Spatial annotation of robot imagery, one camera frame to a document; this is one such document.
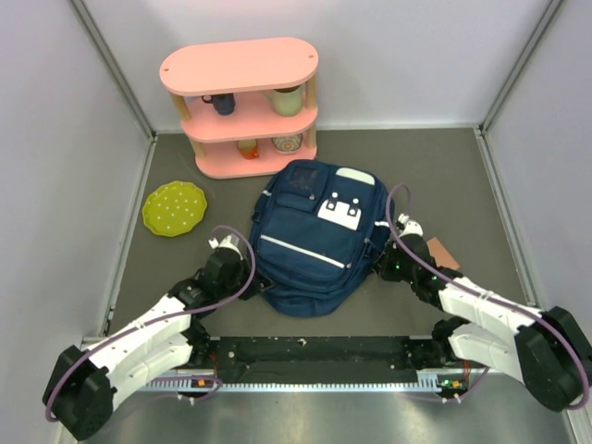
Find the navy blue student backpack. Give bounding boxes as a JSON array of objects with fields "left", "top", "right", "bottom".
[{"left": 249, "top": 160, "right": 390, "bottom": 317}]

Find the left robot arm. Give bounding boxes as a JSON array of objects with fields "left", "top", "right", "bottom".
[{"left": 42, "top": 229, "right": 255, "bottom": 440}]

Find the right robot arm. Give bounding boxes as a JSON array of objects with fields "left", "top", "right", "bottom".
[{"left": 377, "top": 216, "right": 591, "bottom": 412}]

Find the green polka dot plate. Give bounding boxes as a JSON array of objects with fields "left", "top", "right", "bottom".
[{"left": 142, "top": 180, "right": 207, "bottom": 238}]

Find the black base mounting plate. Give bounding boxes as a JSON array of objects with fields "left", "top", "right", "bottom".
[{"left": 184, "top": 335, "right": 463, "bottom": 374}]

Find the small orange cup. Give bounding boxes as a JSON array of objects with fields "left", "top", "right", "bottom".
[{"left": 236, "top": 139, "right": 259, "bottom": 160}]

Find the patterned ceramic bowl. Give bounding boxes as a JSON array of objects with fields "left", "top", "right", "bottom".
[{"left": 272, "top": 133, "right": 303, "bottom": 154}]

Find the pink three-tier wooden shelf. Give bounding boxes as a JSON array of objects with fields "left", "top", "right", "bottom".
[{"left": 159, "top": 37, "right": 319, "bottom": 179}]

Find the dark blue mug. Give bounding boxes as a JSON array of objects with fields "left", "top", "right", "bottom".
[{"left": 201, "top": 93, "right": 236, "bottom": 116}]

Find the pale green mug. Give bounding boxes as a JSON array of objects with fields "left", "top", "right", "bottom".
[{"left": 261, "top": 86, "right": 304, "bottom": 117}]

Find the aluminium frame rail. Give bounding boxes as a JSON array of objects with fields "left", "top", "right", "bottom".
[{"left": 55, "top": 335, "right": 592, "bottom": 444}]

